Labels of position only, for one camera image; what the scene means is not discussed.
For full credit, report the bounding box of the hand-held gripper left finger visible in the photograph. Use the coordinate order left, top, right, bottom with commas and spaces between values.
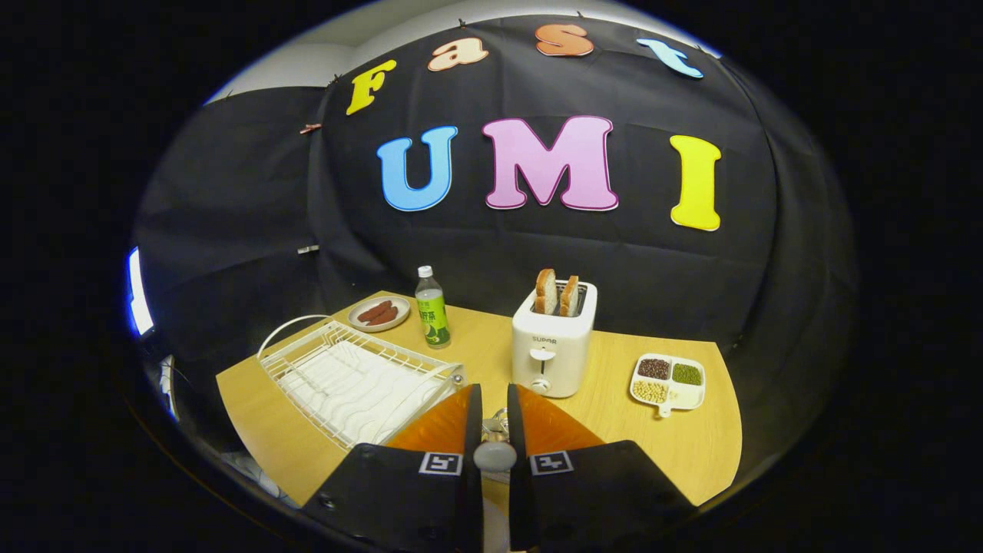
301, 384, 483, 553

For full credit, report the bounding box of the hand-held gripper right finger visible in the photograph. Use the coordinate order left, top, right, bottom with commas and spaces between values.
507, 384, 698, 553

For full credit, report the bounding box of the pink handled spoon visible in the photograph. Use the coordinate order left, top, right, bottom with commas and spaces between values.
473, 415, 518, 474

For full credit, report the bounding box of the metal wire basket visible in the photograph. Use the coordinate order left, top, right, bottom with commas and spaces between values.
481, 407, 511, 445

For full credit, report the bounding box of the white wire dish rack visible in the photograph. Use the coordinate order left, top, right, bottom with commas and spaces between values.
257, 314, 467, 450

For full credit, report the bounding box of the white divided bean dish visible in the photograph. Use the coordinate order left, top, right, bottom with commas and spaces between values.
629, 353, 707, 419

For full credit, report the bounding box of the white toaster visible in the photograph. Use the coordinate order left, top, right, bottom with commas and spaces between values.
511, 280, 598, 399

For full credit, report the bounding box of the small grey saucer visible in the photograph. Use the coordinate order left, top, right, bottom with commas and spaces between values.
347, 296, 412, 333

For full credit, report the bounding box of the green label drink bottle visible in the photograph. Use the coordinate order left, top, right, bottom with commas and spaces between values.
415, 266, 452, 349

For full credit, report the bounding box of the black backdrop cloth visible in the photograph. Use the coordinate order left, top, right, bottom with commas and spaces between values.
131, 14, 857, 492

